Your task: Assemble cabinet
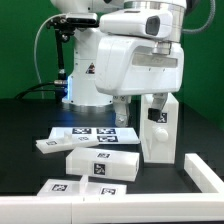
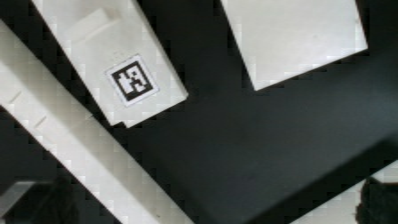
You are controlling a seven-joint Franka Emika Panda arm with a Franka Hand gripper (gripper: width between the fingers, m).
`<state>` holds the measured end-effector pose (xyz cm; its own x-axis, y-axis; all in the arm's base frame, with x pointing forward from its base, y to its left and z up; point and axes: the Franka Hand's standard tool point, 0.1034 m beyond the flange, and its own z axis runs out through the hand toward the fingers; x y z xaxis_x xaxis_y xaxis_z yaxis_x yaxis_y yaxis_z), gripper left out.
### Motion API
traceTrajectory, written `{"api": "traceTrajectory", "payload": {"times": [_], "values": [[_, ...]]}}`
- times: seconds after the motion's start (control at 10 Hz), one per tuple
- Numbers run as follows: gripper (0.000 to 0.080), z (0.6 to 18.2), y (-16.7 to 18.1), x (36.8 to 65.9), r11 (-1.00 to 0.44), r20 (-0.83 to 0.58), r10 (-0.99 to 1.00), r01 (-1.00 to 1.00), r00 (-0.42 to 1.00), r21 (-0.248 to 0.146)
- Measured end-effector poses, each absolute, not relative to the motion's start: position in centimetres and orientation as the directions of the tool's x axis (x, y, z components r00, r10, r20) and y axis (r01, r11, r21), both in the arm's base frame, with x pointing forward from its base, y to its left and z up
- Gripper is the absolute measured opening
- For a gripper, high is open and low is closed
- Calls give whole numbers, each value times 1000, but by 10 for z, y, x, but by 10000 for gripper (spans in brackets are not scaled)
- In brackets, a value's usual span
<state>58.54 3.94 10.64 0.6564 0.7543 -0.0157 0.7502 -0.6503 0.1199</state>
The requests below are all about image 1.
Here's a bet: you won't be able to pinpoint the white cabinet drawer box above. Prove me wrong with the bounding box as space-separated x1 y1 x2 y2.
66 147 139 182

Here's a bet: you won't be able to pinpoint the white L-shaped obstacle frame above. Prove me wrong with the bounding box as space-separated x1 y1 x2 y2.
0 153 224 224

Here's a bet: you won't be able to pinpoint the black camera on stand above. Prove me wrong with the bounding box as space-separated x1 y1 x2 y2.
46 13 99 102

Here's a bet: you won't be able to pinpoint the black base cables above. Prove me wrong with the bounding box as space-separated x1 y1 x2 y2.
13 79 69 100

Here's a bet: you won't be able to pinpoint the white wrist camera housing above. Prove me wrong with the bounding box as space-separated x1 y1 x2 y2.
99 9 181 42

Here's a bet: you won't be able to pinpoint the flat white panel four tags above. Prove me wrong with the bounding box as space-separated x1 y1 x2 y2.
49 127 140 144

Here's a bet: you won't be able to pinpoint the white cabinet body box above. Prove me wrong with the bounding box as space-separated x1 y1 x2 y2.
139 93 179 164

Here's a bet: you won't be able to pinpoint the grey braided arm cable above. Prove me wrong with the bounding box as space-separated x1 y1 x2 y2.
181 0 217 36

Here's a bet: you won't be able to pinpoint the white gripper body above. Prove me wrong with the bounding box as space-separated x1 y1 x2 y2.
95 36 184 96

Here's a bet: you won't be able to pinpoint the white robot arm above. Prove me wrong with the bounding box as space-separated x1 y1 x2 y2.
50 0 187 127

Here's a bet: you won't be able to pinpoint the grey camera cable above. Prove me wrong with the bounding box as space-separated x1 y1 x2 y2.
33 13 63 100

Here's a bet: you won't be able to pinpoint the white door panel with peg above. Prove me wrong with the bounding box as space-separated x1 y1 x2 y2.
36 132 99 154

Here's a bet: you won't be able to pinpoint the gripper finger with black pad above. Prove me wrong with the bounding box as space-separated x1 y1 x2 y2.
148 93 168 122
113 96 131 127

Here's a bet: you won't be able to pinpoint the white front panel with peg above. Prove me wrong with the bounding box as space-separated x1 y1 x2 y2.
38 175 127 196

